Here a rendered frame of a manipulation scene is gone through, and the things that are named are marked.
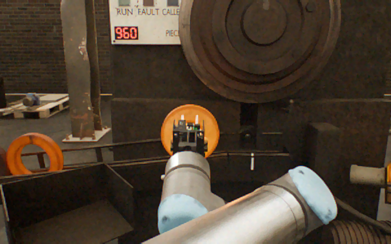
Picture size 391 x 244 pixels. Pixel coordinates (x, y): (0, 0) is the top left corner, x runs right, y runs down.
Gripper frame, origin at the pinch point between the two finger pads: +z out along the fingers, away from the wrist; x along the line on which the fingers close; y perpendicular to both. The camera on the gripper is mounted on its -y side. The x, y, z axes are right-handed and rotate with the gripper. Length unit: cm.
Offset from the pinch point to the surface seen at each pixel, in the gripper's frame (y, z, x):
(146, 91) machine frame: -3.8, 31.1, 16.5
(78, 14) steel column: -25, 273, 125
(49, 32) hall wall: -130, 613, 321
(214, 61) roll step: 12.4, 16.6, -6.6
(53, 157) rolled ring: -20, 12, 46
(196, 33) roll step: 19.5, 20.4, -1.4
